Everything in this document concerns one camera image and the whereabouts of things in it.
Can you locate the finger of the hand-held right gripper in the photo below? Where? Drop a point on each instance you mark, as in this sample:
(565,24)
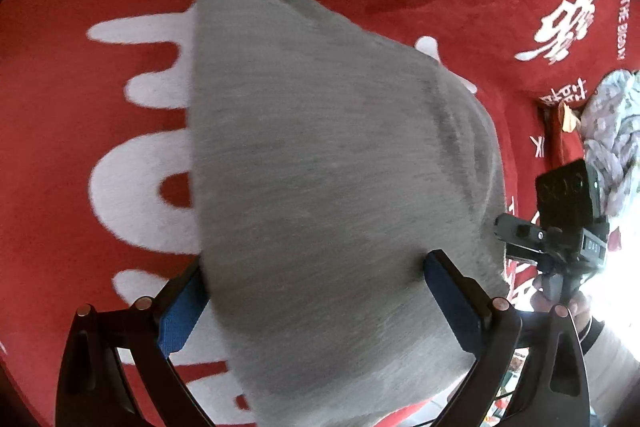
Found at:
(517,237)

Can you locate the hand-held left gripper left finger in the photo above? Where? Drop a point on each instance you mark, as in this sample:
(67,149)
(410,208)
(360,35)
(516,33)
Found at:
(175,324)

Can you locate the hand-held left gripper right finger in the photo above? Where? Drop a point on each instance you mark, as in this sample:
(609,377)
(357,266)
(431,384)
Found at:
(452,297)

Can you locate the grey knit sweater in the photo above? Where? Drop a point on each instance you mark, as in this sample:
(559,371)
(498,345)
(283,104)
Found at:
(325,187)

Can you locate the person's right hand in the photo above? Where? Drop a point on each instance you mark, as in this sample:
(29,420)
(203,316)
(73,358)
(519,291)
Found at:
(542,299)

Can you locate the red cushion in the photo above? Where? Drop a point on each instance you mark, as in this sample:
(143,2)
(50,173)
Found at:
(567,152)

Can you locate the tan paper tag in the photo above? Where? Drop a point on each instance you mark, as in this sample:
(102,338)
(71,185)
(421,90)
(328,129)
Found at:
(569,119)

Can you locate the pale patterned cloth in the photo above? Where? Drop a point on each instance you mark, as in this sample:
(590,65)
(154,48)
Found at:
(612,132)

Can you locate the red printed mat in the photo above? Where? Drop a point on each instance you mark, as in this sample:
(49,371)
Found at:
(100,217)

